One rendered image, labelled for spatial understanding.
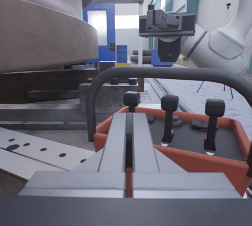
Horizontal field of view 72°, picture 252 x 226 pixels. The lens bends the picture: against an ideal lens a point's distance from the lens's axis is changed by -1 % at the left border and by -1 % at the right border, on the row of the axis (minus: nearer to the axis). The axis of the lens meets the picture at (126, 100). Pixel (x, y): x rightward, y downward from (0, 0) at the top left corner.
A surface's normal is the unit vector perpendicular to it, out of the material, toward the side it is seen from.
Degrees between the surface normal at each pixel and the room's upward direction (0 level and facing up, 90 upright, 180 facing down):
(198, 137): 0
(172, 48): 90
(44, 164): 0
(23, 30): 90
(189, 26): 90
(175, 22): 90
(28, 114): 72
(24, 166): 0
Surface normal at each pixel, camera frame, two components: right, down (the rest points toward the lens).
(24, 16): 0.95, 0.08
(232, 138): 0.00, -0.96
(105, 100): -0.02, 0.27
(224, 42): -0.39, 0.17
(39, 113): -0.02, -0.05
